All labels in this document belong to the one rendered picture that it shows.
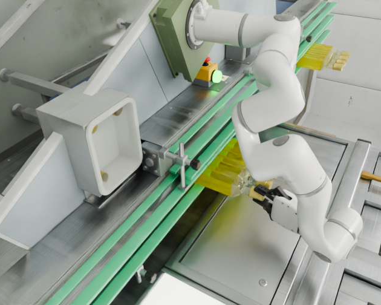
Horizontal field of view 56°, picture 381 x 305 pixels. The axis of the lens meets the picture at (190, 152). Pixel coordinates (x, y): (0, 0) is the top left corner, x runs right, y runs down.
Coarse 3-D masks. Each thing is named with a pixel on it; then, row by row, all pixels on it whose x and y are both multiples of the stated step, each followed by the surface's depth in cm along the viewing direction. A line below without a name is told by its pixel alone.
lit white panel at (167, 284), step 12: (168, 276) 102; (156, 288) 99; (168, 288) 99; (180, 288) 99; (192, 288) 99; (156, 300) 96; (168, 300) 96; (180, 300) 96; (192, 300) 96; (204, 300) 96; (216, 300) 96
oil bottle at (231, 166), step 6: (216, 162) 118; (222, 162) 118; (228, 162) 118; (234, 162) 118; (222, 168) 116; (228, 168) 115; (234, 168) 115; (240, 168) 115; (246, 168) 115; (240, 174) 113; (246, 174) 113; (246, 180) 114
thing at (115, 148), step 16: (112, 112) 86; (128, 112) 94; (112, 128) 99; (128, 128) 98; (96, 144) 95; (112, 144) 101; (128, 144) 101; (96, 160) 86; (112, 160) 103; (128, 160) 103; (96, 176) 88; (112, 176) 98; (128, 176) 100
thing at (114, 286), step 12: (324, 36) 221; (192, 192) 115; (180, 204) 111; (168, 216) 107; (180, 216) 108; (156, 228) 104; (168, 228) 104; (156, 240) 100; (144, 252) 97; (132, 264) 94; (120, 276) 92; (108, 288) 89; (120, 288) 89; (96, 300) 87; (108, 300) 86
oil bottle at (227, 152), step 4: (224, 148) 123; (228, 148) 123; (232, 148) 123; (220, 152) 121; (224, 152) 121; (228, 152) 121; (232, 152) 121; (236, 152) 121; (240, 152) 121; (220, 156) 121; (224, 156) 120; (228, 156) 120; (232, 156) 119; (236, 156) 119; (240, 156) 119; (232, 160) 119; (236, 160) 118; (240, 160) 118; (244, 164) 117
